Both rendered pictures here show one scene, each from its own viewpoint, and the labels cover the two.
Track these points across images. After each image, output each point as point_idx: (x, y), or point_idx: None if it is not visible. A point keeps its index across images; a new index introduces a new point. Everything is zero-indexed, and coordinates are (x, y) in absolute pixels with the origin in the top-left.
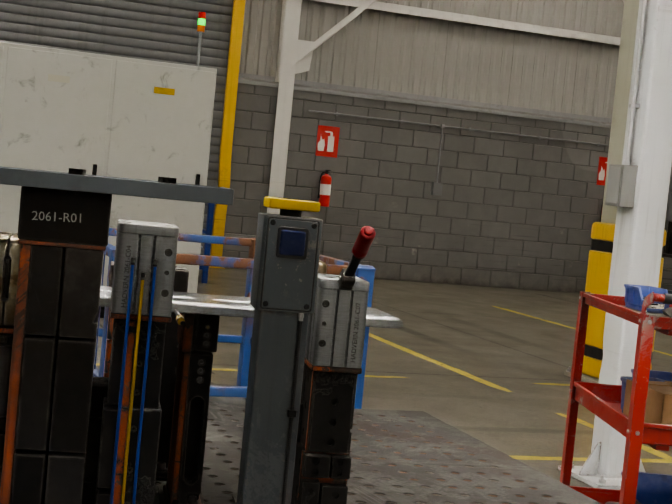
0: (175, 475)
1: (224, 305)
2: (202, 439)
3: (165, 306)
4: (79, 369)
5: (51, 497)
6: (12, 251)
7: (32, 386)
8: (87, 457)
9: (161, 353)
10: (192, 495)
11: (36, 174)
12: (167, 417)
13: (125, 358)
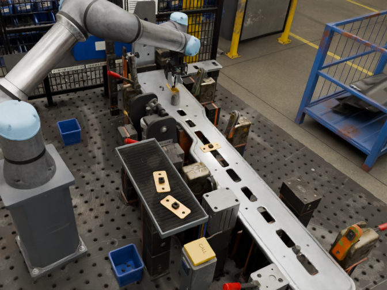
0: (244, 268)
1: (256, 240)
2: (252, 267)
3: (209, 231)
4: (150, 236)
5: (147, 258)
6: (185, 177)
7: (144, 229)
8: (231, 237)
9: (209, 241)
10: None
11: (131, 179)
12: (286, 241)
13: (198, 234)
